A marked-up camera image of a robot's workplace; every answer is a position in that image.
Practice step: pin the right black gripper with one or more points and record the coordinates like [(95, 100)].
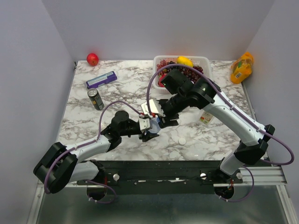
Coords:
[(163, 121)]

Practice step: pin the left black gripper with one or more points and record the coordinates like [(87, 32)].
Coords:
[(145, 138)]

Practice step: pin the blue small water bottle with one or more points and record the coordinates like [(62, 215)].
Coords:
[(154, 126)]

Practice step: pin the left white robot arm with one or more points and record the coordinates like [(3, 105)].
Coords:
[(57, 166)]

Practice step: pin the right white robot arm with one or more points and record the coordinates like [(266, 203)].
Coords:
[(203, 95)]

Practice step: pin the white bottle cap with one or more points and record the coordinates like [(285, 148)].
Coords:
[(182, 141)]

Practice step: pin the red dragon fruit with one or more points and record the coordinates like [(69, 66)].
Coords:
[(160, 84)]

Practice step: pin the purple rectangular box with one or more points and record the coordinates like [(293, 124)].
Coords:
[(101, 80)]

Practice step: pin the black drink can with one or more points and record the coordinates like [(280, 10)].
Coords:
[(95, 98)]

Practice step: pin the yellow lemon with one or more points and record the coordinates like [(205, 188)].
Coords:
[(185, 61)]

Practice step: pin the white plastic fruit basket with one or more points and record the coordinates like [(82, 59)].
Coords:
[(196, 60)]

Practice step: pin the red apple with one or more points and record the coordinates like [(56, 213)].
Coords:
[(92, 59)]

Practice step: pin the orange snack bag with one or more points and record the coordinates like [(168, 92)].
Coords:
[(242, 68)]

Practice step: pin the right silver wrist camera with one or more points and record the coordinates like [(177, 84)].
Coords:
[(153, 108)]

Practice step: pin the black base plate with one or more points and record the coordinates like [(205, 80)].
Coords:
[(155, 177)]

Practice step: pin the aluminium rail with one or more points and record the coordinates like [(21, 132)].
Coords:
[(263, 176)]

